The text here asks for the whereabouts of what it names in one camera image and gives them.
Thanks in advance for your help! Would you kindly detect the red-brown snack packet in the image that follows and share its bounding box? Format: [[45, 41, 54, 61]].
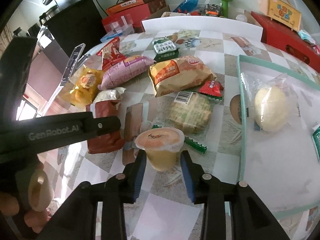
[[86, 100, 125, 154]]

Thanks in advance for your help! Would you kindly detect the orange jelly cup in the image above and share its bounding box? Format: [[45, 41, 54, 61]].
[[135, 127, 185, 172]]

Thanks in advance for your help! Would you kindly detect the yellow cake packet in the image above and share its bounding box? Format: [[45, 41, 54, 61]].
[[58, 65, 104, 109]]

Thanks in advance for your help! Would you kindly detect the small red candy packet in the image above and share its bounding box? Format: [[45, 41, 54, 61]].
[[199, 80, 224, 98]]

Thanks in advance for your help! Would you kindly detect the pink swiss roll packet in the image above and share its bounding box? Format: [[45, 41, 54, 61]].
[[98, 55, 156, 90]]

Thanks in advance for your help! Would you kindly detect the tan orange bread packet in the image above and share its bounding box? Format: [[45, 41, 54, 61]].
[[148, 55, 217, 97]]

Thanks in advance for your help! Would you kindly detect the person's left hand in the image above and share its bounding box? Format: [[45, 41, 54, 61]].
[[1, 161, 54, 238]]

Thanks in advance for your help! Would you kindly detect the black cabinet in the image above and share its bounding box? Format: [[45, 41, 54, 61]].
[[44, 0, 106, 56]]

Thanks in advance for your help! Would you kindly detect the green striped cracker packet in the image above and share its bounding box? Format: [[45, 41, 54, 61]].
[[148, 90, 222, 154]]

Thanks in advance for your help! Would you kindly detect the silver white snack packet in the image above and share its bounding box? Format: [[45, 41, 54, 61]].
[[93, 87, 126, 103]]

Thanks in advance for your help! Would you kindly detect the red peanut snack packet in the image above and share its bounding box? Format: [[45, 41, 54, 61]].
[[96, 36, 126, 71]]

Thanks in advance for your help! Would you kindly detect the white tray with green rim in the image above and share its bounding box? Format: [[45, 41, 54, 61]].
[[237, 55, 319, 219]]

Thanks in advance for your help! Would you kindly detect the clear-wrapped round bun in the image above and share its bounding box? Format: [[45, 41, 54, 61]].
[[241, 72, 300, 133]]

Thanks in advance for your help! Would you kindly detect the clear plastic storage box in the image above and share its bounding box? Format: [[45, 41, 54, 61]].
[[100, 14, 135, 43]]

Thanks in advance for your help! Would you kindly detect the green white seaweed packet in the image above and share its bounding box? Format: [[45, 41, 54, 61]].
[[312, 123, 320, 162]]

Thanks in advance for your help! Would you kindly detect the red carton box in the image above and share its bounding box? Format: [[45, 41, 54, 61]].
[[101, 0, 168, 33]]

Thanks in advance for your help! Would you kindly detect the orange flat box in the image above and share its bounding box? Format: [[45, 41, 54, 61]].
[[106, 0, 154, 15]]

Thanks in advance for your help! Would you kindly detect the green white snack packet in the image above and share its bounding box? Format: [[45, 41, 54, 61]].
[[152, 37, 179, 63]]

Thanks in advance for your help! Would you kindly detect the white foam board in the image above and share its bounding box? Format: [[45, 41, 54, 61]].
[[142, 16, 263, 42]]

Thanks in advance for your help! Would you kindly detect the red gift box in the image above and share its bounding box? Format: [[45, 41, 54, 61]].
[[251, 12, 320, 72]]

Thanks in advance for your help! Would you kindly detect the colourful toy pile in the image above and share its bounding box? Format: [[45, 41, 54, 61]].
[[187, 4, 222, 17]]

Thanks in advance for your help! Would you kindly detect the light blue tissue pack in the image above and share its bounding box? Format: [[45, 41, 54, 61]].
[[298, 29, 317, 46]]

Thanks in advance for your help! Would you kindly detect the blue water bottle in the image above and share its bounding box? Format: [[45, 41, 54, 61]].
[[173, 0, 199, 14]]

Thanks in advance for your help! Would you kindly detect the green dumbbell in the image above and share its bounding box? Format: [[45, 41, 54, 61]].
[[220, 0, 233, 18]]

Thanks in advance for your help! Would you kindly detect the yellow handled gift box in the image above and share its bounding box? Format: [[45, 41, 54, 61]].
[[258, 0, 302, 32]]

